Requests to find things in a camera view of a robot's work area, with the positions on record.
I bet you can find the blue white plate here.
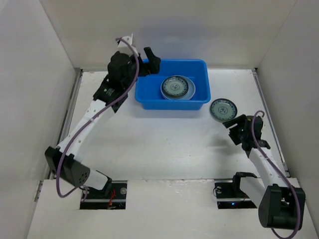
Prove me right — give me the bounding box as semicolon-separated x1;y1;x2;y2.
160;75;189;99
210;98;238;122

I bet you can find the light blue plastic plate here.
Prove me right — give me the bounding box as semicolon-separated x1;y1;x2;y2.
161;76;196;100

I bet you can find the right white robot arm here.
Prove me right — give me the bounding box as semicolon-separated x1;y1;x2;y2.
223;115;306;230

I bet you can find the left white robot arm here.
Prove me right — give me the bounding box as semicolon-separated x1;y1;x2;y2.
45;47;161;198

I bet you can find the blue plastic bin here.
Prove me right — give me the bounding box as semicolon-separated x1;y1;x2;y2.
135;59;211;110

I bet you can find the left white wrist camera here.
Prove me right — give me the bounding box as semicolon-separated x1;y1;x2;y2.
116;34;138;56

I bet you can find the right aluminium rail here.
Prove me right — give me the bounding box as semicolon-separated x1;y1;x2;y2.
252;68;291;177

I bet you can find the aluminium rail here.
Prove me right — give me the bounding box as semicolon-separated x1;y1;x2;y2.
48;68;83;180
252;68;291;177

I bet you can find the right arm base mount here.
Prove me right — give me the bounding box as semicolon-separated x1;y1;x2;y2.
212;180;257;210

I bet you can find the left aluminium rail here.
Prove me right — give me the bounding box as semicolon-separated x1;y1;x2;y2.
48;68;83;180

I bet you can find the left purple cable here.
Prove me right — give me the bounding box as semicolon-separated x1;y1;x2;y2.
55;37;140;202

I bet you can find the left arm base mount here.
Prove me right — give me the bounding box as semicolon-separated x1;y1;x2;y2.
80;181;128;210

